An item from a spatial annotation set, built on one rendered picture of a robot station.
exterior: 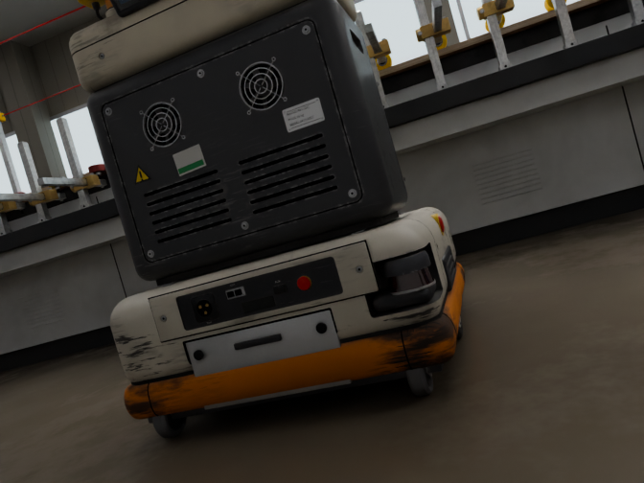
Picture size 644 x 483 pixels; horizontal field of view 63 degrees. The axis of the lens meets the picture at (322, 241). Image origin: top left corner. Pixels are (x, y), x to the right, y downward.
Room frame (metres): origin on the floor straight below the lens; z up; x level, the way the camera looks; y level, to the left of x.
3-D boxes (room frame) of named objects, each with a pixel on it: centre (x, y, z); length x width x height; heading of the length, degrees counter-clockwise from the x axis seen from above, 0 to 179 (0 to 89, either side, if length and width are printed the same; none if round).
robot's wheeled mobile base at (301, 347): (1.20, 0.05, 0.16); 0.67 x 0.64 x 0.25; 162
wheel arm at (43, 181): (2.47, 1.04, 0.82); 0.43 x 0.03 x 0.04; 167
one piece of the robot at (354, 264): (0.88, 0.13, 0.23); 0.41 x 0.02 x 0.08; 72
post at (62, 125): (2.57, 1.05, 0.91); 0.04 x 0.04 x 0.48; 77
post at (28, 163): (2.63, 1.30, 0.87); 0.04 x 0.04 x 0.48; 77
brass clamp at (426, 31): (2.16, -0.67, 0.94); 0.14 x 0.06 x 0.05; 77
